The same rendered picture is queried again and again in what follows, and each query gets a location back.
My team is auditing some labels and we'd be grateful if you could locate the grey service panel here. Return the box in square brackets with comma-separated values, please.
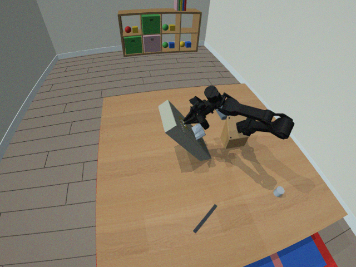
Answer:
[158, 100, 211, 161]

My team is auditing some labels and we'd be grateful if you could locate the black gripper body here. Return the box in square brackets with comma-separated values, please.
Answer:
[192, 100, 214, 130]

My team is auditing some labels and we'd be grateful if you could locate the dark grey flat bar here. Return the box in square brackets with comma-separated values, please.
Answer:
[193, 204, 217, 233]

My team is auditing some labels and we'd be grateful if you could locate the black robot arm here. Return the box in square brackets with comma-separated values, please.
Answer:
[191, 86, 294, 140]

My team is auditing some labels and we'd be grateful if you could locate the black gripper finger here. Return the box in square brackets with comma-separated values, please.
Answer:
[184, 114, 199, 125]
[183, 106, 197, 122]

